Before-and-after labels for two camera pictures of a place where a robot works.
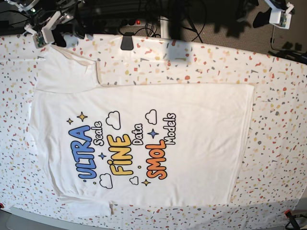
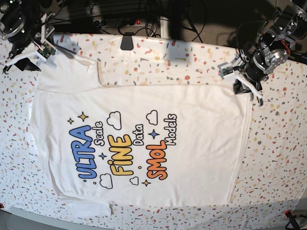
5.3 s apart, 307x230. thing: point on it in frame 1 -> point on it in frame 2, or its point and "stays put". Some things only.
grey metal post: [164, 27] stays put
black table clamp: [127, 43] stays put
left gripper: [44, 24] -> [41, 35]
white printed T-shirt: [103, 147] stays put
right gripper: [281, 13] -> [255, 68]
